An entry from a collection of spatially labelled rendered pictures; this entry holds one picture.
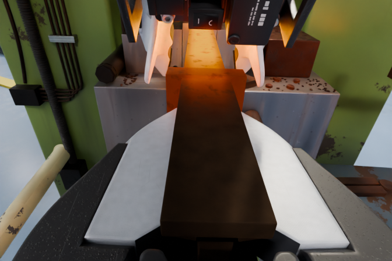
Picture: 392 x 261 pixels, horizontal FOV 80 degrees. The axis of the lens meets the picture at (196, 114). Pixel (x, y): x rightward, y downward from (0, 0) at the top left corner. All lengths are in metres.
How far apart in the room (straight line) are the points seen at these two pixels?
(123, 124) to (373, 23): 0.55
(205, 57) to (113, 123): 0.26
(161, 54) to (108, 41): 0.38
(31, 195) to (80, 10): 0.41
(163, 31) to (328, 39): 0.48
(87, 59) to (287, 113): 0.45
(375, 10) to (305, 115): 0.31
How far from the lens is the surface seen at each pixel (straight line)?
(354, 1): 0.62
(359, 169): 0.66
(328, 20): 0.60
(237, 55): 0.20
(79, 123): 0.70
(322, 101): 0.42
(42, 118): 0.74
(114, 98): 0.39
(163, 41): 0.19
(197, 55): 0.19
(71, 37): 0.59
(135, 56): 0.42
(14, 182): 1.76
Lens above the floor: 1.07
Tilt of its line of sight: 31 degrees down
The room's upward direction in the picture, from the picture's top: 2 degrees clockwise
